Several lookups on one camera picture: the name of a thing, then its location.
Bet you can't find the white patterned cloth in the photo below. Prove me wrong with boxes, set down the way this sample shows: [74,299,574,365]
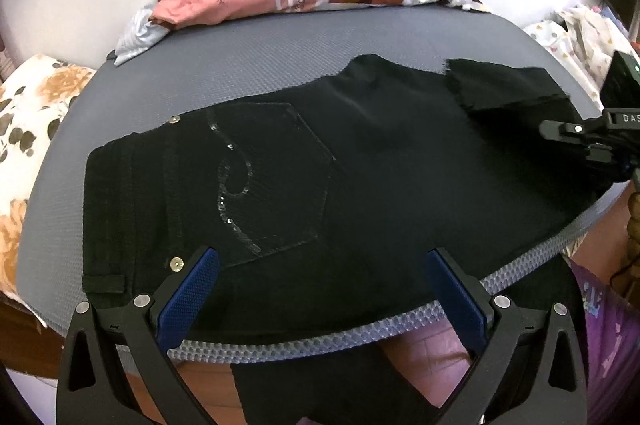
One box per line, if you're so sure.
[524,4,639,110]

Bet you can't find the black trousers on legs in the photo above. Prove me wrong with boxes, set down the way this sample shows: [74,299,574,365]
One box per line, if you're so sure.
[229,269,586,425]

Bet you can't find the black denim pants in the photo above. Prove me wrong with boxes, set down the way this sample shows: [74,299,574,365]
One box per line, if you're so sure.
[82,55,612,345]

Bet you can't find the floral white orange pillow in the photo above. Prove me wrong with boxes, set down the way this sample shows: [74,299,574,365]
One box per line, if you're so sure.
[1,54,96,313]

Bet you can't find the purple printed shirt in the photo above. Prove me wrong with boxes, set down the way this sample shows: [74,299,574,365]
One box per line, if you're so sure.
[570,261,639,424]

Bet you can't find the grey mesh mattress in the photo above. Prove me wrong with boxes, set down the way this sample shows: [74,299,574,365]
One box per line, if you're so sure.
[17,6,623,363]

